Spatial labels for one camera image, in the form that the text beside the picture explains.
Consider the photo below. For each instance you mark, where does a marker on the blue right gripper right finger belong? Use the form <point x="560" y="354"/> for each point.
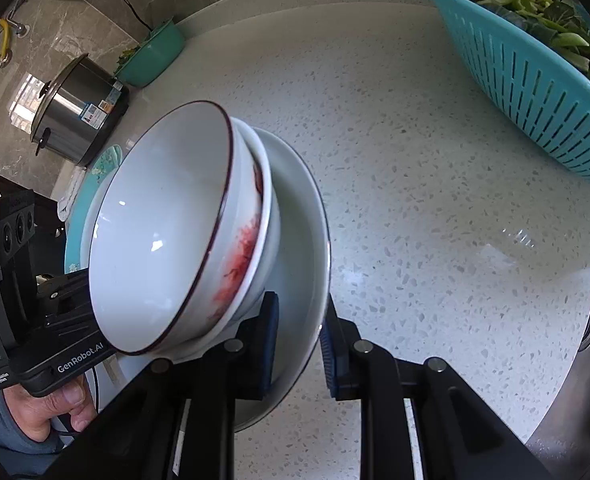
<point x="331" y="348"/>

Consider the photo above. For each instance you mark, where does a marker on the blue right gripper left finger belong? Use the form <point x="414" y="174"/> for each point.
<point x="268" y="327"/>

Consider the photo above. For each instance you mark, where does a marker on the small white bowl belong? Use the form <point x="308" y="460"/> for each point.
<point x="245" y="245"/>

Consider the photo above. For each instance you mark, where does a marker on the large white bowl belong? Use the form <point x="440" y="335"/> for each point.
<point x="300" y="275"/>

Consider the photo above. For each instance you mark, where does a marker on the floral red rimmed bowl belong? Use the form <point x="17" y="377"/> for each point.
<point x="156" y="226"/>

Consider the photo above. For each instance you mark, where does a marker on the grey left sleeve forearm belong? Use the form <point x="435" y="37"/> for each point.
<point x="22" y="457"/>

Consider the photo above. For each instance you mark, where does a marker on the person's left hand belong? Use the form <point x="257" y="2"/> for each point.
<point x="33" y="415"/>

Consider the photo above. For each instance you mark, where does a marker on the stainless steel rice cooker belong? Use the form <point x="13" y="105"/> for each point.
<point x="78" y="110"/>

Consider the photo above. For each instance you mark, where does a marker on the dark teal vegetable bowl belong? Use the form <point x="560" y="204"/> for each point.
<point x="140" y="65"/>

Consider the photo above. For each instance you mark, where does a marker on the light teal colander basket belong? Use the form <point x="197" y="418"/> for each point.
<point x="537" y="89"/>

